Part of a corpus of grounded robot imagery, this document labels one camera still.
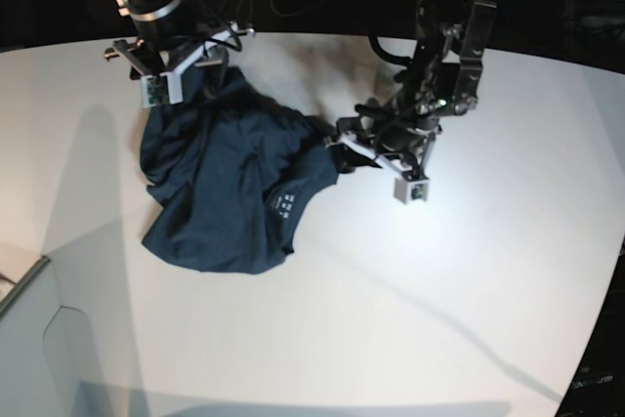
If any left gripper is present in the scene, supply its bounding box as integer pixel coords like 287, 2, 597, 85
324, 104, 441, 174

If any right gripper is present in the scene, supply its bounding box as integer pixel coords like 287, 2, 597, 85
103, 0, 257, 101

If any dark blue t-shirt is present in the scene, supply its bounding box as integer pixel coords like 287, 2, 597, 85
140, 65, 340, 274

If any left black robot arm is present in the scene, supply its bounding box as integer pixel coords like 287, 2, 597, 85
326, 0, 497, 183

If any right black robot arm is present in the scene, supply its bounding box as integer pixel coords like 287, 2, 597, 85
104, 0, 254, 107

